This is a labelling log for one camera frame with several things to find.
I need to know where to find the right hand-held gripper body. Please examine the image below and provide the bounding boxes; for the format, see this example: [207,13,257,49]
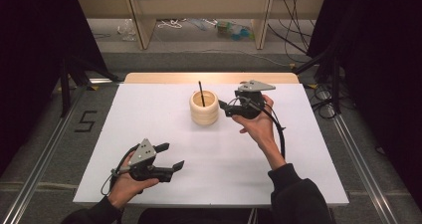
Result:
[227,80,277,120]

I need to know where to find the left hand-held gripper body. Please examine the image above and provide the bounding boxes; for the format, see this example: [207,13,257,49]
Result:
[127,137,175,182]

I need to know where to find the ribbed wooden pen holder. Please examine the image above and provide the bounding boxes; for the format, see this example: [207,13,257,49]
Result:
[189,90,220,126]

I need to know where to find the black pen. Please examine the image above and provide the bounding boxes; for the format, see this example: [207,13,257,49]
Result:
[198,81,206,108]

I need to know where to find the person's right hand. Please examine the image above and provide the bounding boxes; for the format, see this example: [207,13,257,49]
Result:
[231,94,279,151]

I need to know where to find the person's left hand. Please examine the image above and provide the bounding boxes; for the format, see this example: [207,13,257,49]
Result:
[108,151,160,210]

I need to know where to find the white table board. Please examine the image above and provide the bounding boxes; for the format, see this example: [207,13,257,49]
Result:
[73,83,350,208]

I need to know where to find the colourful plastic packet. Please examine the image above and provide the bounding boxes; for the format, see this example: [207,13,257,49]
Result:
[215,20,255,42]

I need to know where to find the black metal stand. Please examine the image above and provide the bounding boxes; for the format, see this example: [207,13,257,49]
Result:
[59,54,120,118]
[293,48,342,115]

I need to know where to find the light wooden shelf unit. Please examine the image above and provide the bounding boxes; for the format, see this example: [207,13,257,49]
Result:
[75,0,327,51]

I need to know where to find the clear plastic bag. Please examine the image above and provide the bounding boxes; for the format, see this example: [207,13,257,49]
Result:
[116,18,137,42]

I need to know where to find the black curtain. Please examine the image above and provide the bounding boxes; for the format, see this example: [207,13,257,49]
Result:
[307,0,422,212]
[0,0,107,177]

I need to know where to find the left hand-held gripper cable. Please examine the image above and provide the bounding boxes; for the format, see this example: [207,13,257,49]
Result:
[100,143,140,197]

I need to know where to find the hand-held gripper cable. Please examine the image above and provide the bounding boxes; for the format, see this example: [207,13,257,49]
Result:
[258,101,287,160]
[100,143,140,197]

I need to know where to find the right hand-held gripper cable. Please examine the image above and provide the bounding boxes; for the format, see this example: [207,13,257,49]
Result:
[258,101,287,160]

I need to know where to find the thin pale floor cable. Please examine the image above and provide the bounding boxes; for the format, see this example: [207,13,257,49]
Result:
[185,48,293,68]

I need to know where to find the coiled black floor cables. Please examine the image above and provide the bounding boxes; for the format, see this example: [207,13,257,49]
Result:
[310,84,336,120]

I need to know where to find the hanging black cables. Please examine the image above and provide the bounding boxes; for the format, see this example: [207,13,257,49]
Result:
[267,0,317,64]

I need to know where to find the white cord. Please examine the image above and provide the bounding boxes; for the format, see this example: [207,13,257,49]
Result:
[157,19,183,30]

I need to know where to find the aluminium floor rail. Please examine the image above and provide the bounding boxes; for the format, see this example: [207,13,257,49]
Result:
[1,94,84,224]
[326,108,399,224]

